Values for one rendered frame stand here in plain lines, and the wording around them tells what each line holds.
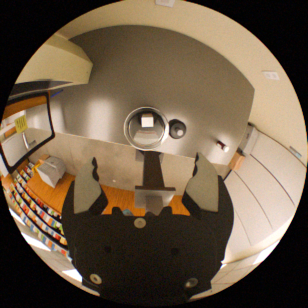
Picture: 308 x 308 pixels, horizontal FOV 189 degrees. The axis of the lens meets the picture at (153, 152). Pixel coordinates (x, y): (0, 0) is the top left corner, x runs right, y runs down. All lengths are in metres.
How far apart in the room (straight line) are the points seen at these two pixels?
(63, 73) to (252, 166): 2.87
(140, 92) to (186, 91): 0.21
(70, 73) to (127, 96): 0.28
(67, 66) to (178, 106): 0.50
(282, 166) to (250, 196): 1.01
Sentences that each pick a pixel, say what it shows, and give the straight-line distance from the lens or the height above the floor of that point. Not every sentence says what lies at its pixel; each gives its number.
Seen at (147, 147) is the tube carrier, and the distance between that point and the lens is 0.24.
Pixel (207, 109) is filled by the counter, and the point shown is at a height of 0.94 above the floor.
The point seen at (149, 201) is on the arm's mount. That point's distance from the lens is 0.76.
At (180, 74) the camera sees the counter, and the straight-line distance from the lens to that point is 0.49.
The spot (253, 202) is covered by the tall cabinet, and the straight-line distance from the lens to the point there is 2.61.
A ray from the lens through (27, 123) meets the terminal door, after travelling 0.63.
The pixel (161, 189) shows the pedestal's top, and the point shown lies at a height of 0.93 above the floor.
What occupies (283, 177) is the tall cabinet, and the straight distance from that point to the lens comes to 2.46.
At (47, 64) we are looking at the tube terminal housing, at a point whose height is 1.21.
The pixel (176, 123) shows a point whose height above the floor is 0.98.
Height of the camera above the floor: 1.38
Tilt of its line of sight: 61 degrees down
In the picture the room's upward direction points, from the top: 174 degrees clockwise
